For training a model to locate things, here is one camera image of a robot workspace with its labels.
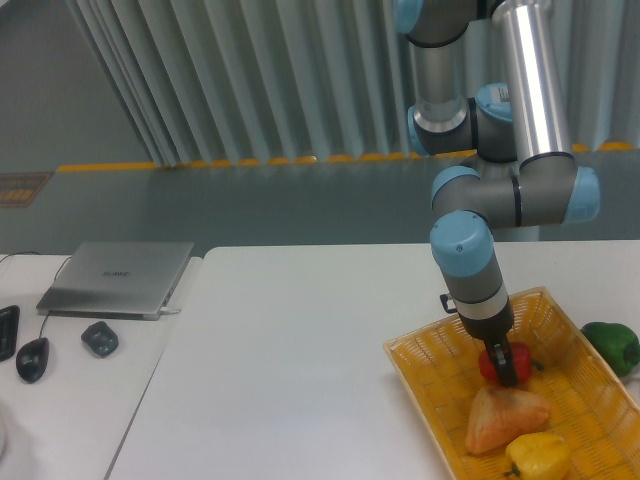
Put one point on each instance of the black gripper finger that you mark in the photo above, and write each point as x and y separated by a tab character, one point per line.
502	359

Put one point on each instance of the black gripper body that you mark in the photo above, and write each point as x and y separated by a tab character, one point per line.
491	326

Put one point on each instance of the red bell pepper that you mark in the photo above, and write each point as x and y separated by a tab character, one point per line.
523	360

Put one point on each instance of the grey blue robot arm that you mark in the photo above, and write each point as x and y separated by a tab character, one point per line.
521	171

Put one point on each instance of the yellow bell pepper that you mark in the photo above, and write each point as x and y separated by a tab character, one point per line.
542	455

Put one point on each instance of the green bell pepper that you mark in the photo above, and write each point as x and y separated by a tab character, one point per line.
616	343

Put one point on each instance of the triangular bread pastry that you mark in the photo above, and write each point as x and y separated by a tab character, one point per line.
499	415

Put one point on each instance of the yellow wicker basket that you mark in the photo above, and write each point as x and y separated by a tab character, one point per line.
591	409

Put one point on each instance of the silver closed laptop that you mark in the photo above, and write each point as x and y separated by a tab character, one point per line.
117	280

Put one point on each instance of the grey folding partition screen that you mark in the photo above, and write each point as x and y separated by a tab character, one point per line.
255	81

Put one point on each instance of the small black plastic holder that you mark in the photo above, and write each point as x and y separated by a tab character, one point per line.
101	339

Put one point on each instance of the black computer mouse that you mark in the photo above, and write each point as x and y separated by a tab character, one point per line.
32	360

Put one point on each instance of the black keyboard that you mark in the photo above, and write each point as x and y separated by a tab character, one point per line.
9	326

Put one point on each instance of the brown floor sticker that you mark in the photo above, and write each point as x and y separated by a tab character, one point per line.
18	190

